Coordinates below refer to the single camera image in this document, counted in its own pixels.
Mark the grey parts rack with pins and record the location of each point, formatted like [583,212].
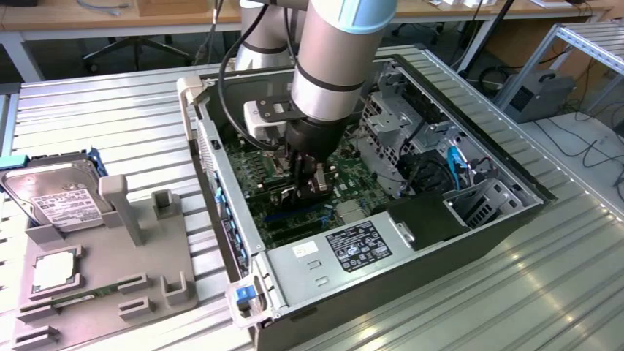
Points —
[112,289]

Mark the CPU chip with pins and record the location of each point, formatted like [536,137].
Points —
[53,270]

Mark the metal socket cover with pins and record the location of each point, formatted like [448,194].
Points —
[279,166]

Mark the aluminium profile frame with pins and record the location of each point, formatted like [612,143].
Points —
[589,40]

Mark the metal disk bay cage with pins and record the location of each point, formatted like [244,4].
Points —
[389,120]

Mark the blue case latch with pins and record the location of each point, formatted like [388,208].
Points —
[244,295]

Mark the silver chipset heatsink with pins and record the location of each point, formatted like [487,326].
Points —
[351,212]

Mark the perforated metal disk bay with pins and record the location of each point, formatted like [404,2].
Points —
[487,204]

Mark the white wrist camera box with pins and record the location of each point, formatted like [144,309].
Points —
[260,126]

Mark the open PC case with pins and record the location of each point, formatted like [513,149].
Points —
[487,234]

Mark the green Dell motherboard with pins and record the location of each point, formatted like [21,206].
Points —
[360,175]

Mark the wooden desk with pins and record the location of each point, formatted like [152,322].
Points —
[97,20]

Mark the blue disk carrier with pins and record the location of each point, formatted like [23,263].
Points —
[12,161]

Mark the green RAM stick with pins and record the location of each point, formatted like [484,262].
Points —
[92,290]

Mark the black plastic cover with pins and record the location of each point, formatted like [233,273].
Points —
[424,219]

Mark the silver power supply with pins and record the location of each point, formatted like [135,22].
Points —
[312,270]

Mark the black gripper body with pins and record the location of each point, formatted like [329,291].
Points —
[313,139]

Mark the office chair base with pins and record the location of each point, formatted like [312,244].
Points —
[136,47]

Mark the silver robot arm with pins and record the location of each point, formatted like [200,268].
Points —
[336,55]

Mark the blue expansion slot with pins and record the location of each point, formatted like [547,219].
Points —
[292,215]

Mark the grey floor machine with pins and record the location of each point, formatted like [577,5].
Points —
[541,95]

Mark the silver hard disk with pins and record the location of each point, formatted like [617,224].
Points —
[53,194]

